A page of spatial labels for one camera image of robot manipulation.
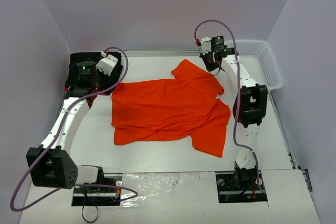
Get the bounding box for orange t shirt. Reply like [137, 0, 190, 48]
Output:
[111, 59, 231, 157]

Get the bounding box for black folded t shirt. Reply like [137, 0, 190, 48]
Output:
[65, 52, 121, 88]

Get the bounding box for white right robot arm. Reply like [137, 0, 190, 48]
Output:
[195, 36, 268, 189]

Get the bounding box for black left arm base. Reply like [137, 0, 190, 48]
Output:
[71, 173, 123, 207]

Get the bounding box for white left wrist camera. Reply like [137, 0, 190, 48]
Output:
[96, 55, 119, 76]

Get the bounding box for white plastic basket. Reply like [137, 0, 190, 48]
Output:
[218, 40, 283, 94]

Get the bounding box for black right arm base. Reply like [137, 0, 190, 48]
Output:
[215, 172, 268, 204]

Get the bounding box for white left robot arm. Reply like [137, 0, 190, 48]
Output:
[26, 56, 125, 191]

